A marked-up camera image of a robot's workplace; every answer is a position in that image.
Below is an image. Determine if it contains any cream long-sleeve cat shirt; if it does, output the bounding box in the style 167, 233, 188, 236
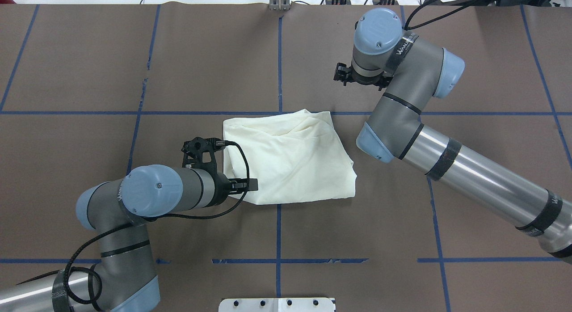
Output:
223, 109, 357, 205

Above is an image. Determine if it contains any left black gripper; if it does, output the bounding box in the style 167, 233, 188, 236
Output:
210, 172, 259, 207

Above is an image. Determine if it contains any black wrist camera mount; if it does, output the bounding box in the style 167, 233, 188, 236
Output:
181, 137, 227, 175

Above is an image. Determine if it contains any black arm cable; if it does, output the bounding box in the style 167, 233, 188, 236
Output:
63, 141, 251, 304

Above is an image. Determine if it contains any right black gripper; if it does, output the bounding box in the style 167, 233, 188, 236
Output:
333, 62, 393, 90

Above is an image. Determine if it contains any aluminium frame post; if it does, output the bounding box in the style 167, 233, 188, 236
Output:
269, 0, 291, 11

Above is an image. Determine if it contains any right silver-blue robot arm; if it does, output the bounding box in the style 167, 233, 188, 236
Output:
334, 6, 571, 263

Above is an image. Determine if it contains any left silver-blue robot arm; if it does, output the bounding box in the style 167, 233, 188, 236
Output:
1, 164, 258, 312

